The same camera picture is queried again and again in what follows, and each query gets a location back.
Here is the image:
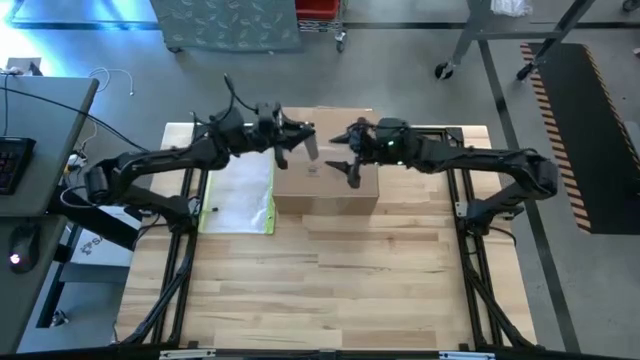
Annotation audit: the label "grey rolling table frame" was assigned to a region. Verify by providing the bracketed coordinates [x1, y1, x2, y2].
[433, 0, 599, 82]

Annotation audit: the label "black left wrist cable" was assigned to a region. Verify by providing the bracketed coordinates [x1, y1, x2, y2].
[223, 73, 261, 114]

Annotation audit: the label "black desk cable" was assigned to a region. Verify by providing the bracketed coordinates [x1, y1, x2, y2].
[0, 85, 151, 154]

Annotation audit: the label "red wire shelf bins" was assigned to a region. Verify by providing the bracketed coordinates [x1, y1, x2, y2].
[294, 0, 349, 54]

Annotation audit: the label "black aluminium table frame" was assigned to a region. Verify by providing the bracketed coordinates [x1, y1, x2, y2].
[119, 122, 539, 351]

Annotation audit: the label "black computer mouse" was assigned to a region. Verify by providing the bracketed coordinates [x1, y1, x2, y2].
[7, 223, 41, 275]

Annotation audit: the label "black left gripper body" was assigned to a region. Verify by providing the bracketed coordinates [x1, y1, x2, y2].
[243, 102, 301, 154]

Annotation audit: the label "black hazard-striped floor mat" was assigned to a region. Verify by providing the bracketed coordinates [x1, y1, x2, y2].
[519, 42, 640, 236]

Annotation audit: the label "white plastic bag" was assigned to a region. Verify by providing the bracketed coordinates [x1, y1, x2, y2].
[489, 0, 534, 19]

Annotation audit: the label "black desk leg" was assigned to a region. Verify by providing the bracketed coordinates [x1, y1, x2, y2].
[47, 184, 139, 251]

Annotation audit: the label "white floor cable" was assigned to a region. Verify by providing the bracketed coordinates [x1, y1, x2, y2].
[88, 67, 135, 97]

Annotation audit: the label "clear pouch with green edge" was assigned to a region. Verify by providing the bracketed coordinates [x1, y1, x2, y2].
[198, 149, 277, 235]

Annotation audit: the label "grey desk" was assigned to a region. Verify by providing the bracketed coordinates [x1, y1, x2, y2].
[0, 74, 100, 351]

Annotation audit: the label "white power adapter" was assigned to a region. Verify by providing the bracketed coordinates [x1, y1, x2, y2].
[64, 152, 89, 171]

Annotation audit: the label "black keyboard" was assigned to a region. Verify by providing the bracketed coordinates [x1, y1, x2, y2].
[0, 135, 37, 196]

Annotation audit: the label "white printed box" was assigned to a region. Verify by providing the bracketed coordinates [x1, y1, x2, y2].
[69, 204, 144, 269]

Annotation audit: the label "brown cardboard box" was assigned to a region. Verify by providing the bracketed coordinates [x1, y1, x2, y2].
[272, 106, 380, 216]

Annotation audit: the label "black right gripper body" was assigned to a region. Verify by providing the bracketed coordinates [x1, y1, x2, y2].
[349, 118, 414, 167]

